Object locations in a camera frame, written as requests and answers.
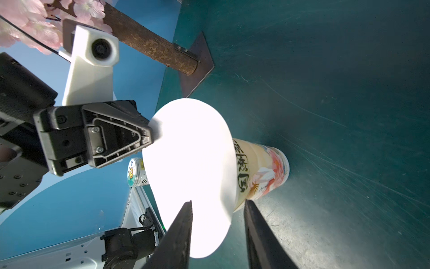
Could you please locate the printed paper milk tea cup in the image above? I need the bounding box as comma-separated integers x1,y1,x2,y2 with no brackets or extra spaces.
233,139,290,211

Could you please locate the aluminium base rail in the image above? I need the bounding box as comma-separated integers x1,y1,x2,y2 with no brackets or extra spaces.
1,187,165,269

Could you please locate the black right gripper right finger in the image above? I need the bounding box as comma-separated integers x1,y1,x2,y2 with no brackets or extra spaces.
244,200,298,269

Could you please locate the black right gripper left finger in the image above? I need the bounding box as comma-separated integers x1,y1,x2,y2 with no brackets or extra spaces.
143,201,193,269

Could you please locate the pink cherry blossom tree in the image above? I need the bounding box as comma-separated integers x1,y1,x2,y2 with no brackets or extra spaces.
1,1,198,75

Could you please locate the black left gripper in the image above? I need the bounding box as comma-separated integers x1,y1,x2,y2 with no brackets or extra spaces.
1,53,153,210

